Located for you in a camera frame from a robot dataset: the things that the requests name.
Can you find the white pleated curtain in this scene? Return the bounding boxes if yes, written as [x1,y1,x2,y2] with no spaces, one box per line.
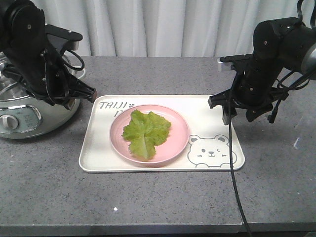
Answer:
[35,0,297,57]

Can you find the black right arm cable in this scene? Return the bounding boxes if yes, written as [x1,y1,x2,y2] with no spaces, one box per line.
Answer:
[227,71,252,237]

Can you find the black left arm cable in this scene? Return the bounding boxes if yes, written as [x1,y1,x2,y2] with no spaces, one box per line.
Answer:
[40,49,86,104]

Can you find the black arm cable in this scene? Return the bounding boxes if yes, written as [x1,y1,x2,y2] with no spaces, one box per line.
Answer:
[40,49,86,104]
[227,71,252,237]

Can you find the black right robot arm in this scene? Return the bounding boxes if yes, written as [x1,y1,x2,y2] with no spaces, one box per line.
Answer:
[208,17,316,125]

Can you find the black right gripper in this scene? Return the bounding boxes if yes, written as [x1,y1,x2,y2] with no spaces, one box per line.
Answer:
[208,87,288,125]

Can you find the pale green electric cooking pot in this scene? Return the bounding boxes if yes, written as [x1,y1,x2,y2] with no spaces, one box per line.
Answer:
[0,53,86,139]

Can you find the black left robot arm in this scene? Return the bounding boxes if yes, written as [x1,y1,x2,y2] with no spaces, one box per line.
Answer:
[0,0,97,109]

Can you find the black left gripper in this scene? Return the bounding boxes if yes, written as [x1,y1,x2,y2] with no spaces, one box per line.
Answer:
[23,71,97,110]

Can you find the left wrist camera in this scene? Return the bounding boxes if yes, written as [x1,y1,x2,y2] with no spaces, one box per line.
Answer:
[45,24,83,55]

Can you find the green lettuce leaf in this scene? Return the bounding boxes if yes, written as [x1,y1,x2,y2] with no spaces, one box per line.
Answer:
[122,110,171,160]

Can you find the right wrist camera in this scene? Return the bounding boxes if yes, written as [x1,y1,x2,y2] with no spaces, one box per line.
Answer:
[217,54,252,72]

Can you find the white bear-print serving tray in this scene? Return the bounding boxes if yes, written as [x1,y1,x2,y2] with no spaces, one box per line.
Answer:
[79,95,245,173]

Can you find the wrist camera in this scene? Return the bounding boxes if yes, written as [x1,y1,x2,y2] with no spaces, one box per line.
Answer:
[217,54,252,72]
[45,24,83,55]

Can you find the pink round plate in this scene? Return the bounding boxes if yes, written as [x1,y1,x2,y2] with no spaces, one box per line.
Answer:
[109,105,190,167]

